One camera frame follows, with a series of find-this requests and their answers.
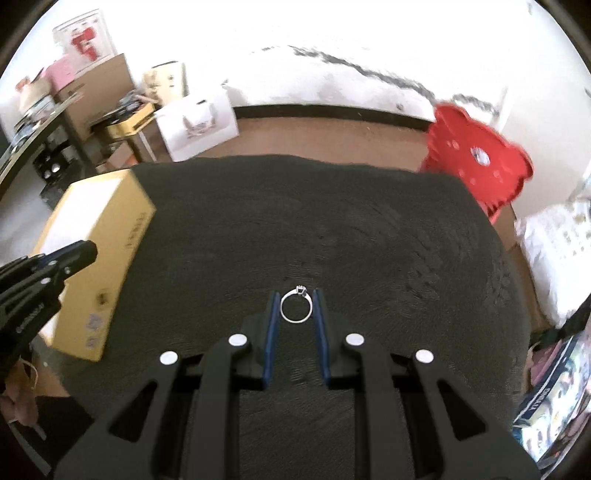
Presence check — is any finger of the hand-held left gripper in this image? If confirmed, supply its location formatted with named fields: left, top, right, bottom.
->
left=30, top=240, right=99, bottom=278
left=0, top=257, right=71, bottom=297

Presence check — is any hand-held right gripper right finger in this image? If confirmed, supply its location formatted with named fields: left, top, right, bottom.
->
left=314, top=288, right=541, bottom=480

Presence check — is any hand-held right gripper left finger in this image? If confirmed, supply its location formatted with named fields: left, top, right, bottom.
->
left=53, top=291, right=282, bottom=480

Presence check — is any yellow cardboard box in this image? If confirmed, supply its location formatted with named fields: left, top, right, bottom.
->
left=30, top=168, right=157, bottom=363

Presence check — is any silver ring with stone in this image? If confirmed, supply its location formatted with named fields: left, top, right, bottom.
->
left=280, top=286, right=312, bottom=324

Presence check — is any person's left hand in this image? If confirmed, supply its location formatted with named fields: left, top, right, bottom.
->
left=0, top=364, right=40, bottom=428

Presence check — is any black glass table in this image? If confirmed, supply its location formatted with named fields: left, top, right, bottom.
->
left=0, top=92, right=84, bottom=185

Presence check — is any flat yellow and black box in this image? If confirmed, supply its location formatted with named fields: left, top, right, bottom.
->
left=99, top=104, right=158, bottom=141

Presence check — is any beige bag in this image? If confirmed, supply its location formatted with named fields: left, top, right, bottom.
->
left=16, top=76, right=51, bottom=112

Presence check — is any large brown cardboard box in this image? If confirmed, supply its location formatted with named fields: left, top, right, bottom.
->
left=55, top=53, right=137, bottom=139

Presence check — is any white gift bag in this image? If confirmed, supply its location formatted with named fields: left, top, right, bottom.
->
left=154, top=88, right=240, bottom=162

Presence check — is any pink box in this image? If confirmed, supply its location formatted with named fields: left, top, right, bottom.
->
left=44, top=60, right=79, bottom=90

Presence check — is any brown paper bag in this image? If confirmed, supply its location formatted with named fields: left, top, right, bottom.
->
left=142, top=60, right=188, bottom=100

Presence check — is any framed photo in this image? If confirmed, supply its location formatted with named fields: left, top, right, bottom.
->
left=52, top=9, right=116, bottom=75

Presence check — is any printed colourful bag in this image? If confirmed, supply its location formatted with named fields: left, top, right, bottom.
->
left=512, top=332, right=591, bottom=462

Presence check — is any red plastic chair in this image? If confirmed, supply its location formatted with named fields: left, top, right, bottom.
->
left=418, top=104, right=534, bottom=222

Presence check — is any white plastic bag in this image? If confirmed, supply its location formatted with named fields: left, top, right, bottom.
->
left=515, top=175, right=591, bottom=328

